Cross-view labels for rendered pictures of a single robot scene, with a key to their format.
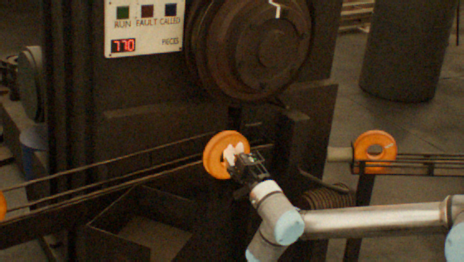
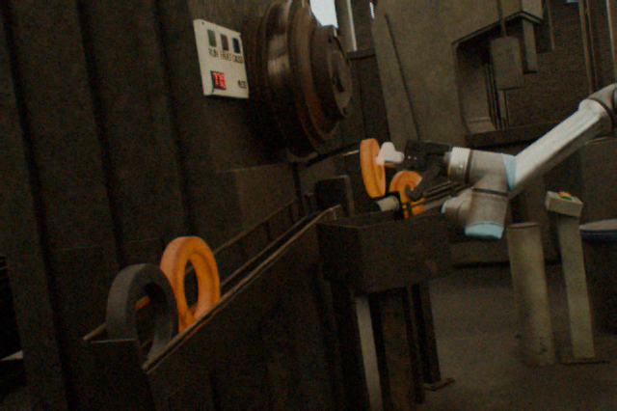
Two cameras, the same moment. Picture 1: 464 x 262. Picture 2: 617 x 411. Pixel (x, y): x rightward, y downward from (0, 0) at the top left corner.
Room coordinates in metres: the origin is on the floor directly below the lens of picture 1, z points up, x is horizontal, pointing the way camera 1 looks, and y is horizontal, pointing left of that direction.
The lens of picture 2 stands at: (0.41, 1.35, 0.87)
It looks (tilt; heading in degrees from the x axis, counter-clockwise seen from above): 4 degrees down; 321
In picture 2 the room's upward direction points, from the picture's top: 8 degrees counter-clockwise
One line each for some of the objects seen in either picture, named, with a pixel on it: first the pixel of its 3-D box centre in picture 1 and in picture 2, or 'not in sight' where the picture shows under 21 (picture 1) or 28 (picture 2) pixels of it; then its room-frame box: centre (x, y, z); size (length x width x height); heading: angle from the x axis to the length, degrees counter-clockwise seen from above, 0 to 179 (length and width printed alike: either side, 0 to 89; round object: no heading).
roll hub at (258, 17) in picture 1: (269, 47); (334, 72); (1.95, -0.09, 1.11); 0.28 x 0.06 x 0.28; 124
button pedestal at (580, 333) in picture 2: not in sight; (574, 274); (1.80, -1.01, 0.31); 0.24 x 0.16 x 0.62; 124
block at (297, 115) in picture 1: (291, 142); (336, 212); (2.18, -0.22, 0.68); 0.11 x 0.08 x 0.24; 34
